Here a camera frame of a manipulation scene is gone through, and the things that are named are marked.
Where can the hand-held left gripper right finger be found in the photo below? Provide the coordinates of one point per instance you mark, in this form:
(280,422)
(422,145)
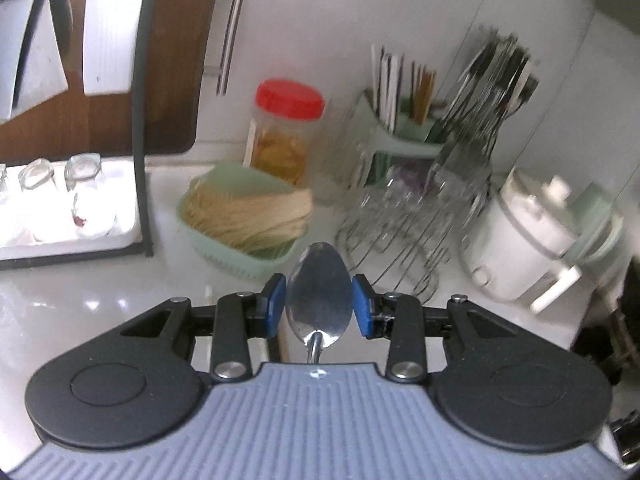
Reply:
(361,305)

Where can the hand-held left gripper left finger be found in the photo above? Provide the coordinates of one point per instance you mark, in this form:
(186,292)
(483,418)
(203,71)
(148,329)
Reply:
(275,305)

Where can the metal spoon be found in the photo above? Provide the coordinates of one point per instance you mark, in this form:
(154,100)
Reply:
(317,290)

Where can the green plastic basket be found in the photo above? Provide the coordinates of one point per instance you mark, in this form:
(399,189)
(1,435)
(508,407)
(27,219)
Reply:
(240,262)

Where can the bundle of bamboo sticks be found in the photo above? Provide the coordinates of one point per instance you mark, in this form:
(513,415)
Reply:
(250,215)

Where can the cluster of inverted glasses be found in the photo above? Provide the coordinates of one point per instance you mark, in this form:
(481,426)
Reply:
(410,190)

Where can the clear glass container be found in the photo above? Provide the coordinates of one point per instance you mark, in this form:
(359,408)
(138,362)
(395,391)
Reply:
(345,160)

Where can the white electric cooking pot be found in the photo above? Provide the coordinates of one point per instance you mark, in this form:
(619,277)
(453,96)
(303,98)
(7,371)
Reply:
(505,265)

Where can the green utensil drainer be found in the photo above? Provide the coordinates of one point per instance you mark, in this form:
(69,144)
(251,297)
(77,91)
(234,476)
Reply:
(405,142)

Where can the glass pot lid white knob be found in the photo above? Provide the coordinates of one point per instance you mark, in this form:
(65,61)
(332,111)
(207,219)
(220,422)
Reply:
(540,215)

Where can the red-lidded plastic jar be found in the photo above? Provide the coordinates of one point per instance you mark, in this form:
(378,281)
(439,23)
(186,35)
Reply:
(287,100)

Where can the clear glass cup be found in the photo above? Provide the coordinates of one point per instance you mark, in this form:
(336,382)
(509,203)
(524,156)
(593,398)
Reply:
(7,200)
(40,185)
(90,180)

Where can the black metal rack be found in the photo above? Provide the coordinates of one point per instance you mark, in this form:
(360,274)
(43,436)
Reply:
(140,110)

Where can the green kettle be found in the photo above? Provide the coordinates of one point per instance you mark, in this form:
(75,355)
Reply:
(602,225)

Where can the wooden cutting board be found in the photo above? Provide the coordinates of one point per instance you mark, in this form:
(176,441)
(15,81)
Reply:
(175,60)

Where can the white storage box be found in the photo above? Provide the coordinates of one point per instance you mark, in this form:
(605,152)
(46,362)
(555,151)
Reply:
(110,35)

